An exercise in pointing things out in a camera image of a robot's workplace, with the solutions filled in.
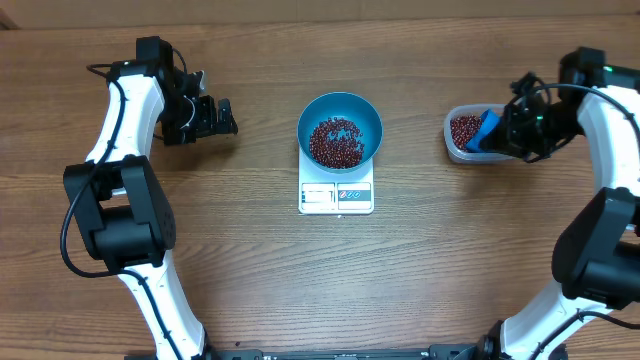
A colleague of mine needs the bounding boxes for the teal metal bowl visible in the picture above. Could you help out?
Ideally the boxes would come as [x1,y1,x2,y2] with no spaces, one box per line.
[297,92,384,173]

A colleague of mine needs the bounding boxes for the red beans in bowl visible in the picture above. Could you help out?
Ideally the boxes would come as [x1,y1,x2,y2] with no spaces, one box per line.
[309,117,365,169]

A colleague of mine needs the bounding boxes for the clear plastic container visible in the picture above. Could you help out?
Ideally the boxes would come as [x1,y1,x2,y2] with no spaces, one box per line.
[443,104,514,164]

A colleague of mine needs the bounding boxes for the white digital kitchen scale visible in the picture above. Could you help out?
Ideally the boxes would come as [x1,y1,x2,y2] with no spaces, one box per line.
[298,151,375,216]

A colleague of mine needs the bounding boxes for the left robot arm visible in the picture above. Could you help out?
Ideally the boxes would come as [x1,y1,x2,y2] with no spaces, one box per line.
[59,36,238,359]

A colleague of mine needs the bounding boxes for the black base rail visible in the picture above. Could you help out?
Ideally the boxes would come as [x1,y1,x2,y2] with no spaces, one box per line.
[207,344,475,360]

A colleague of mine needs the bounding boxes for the blue plastic measuring scoop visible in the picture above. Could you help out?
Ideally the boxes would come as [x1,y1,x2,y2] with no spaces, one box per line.
[465,109,500,153]

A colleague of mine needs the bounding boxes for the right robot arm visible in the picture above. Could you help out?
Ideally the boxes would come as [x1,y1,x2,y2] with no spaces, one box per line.
[463,47,639,359]

